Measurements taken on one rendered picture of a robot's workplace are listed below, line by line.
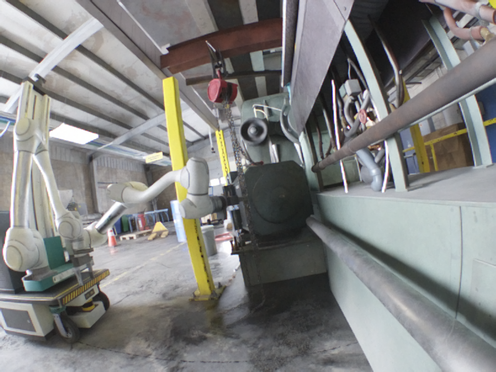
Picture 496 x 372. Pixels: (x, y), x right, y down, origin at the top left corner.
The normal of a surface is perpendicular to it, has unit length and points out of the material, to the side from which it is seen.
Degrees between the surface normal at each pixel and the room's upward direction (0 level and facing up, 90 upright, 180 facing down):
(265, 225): 90
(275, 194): 90
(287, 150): 90
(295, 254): 90
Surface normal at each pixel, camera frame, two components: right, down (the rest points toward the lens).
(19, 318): 0.15, -0.07
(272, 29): -0.12, -0.03
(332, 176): -0.18, -0.33
